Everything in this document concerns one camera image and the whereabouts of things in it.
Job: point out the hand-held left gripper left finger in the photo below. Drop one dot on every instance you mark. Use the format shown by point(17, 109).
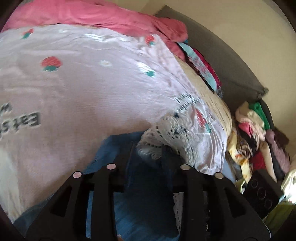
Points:
point(120, 184)

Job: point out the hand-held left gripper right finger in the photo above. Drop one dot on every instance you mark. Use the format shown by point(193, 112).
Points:
point(175, 182)

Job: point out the blue denim pants with lace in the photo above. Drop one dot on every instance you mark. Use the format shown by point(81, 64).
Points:
point(148, 204)

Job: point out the pile of mixed colourful clothes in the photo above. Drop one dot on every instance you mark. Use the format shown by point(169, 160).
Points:
point(254, 139)

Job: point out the cream knitted cloth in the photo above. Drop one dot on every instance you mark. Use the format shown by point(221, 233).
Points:
point(208, 97)

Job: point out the pink strawberry print shirt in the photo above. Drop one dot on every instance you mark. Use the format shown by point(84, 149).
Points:
point(81, 92)

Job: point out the light green bag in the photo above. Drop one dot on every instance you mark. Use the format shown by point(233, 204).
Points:
point(279, 215)

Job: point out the teal and red patterned garment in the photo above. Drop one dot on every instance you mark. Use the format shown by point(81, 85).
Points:
point(203, 67)

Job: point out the grey sofa cushion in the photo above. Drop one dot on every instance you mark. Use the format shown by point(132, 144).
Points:
point(219, 53)

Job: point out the pink duvet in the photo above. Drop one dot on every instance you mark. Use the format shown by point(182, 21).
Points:
point(92, 16)

